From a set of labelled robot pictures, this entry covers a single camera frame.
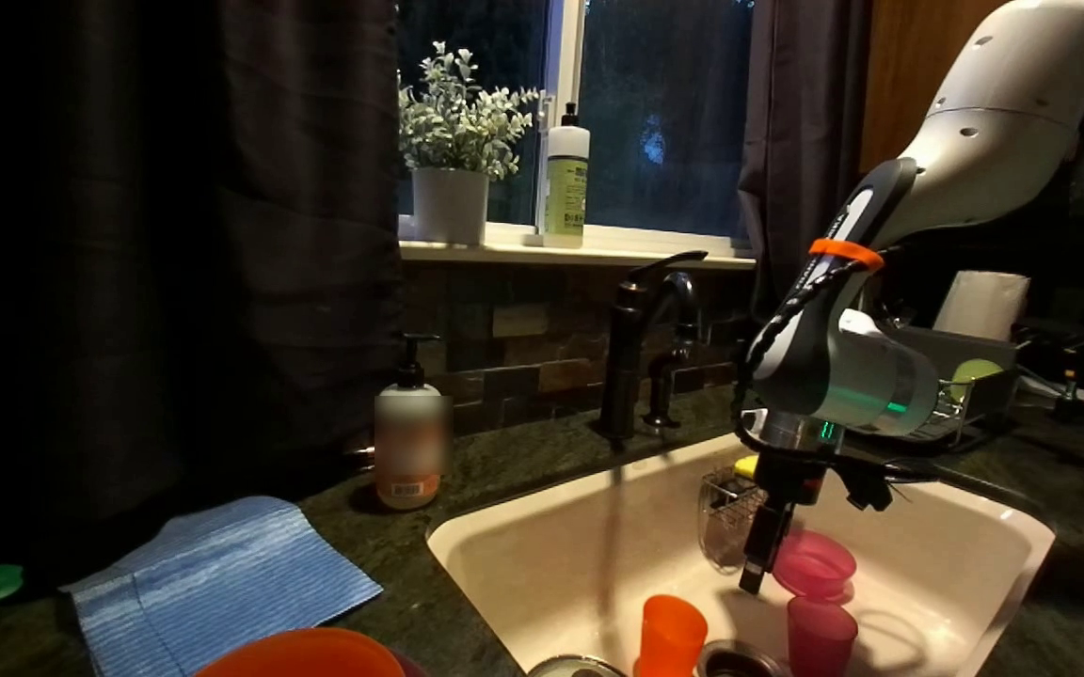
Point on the black sink drain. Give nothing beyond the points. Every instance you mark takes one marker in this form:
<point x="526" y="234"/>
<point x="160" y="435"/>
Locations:
<point x="732" y="659"/>

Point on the small pink cup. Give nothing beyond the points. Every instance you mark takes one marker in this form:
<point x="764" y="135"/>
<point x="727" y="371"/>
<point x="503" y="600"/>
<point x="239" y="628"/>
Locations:
<point x="817" y="636"/>

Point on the blue dish cloth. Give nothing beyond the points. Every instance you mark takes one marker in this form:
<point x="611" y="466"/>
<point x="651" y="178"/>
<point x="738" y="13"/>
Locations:
<point x="208" y="585"/>

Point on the orange plastic cup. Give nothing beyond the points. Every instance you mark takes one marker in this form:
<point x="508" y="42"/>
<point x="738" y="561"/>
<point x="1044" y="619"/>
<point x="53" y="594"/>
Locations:
<point x="671" y="636"/>

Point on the white potted plant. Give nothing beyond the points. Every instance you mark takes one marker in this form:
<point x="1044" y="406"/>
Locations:
<point x="457" y="135"/>

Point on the grey dish drying rack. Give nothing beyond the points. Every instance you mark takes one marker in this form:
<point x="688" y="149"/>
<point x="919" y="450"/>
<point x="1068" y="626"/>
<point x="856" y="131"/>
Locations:
<point x="974" y="376"/>

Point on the white kitchen sink basin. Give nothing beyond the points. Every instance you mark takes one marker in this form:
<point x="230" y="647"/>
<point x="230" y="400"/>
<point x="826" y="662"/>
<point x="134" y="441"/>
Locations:
<point x="570" y="570"/>

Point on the dark curtain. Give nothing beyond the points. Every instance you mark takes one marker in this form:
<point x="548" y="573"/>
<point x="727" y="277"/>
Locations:
<point x="197" y="245"/>

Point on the green dish soap bottle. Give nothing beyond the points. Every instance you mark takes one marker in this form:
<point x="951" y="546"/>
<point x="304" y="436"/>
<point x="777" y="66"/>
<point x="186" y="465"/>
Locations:
<point x="562" y="195"/>

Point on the yellow sponge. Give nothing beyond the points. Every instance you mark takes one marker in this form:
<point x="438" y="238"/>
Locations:
<point x="745" y="465"/>

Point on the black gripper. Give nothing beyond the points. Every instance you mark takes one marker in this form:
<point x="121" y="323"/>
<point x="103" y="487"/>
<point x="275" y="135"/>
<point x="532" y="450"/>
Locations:
<point x="797" y="451"/>

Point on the dark bronze faucet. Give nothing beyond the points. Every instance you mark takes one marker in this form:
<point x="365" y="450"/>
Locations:
<point x="651" y="333"/>

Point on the orange label soap dispenser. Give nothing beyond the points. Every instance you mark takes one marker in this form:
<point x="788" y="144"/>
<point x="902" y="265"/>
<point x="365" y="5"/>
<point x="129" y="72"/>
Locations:
<point x="409" y="435"/>

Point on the large pink cup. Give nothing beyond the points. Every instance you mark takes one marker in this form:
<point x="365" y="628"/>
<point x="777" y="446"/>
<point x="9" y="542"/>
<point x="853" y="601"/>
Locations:
<point x="814" y="566"/>

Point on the orange bowl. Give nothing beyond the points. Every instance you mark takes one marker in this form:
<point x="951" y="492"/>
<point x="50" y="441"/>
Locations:
<point x="315" y="652"/>

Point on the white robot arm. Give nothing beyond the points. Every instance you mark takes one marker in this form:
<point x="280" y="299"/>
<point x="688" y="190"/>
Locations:
<point x="817" y="366"/>

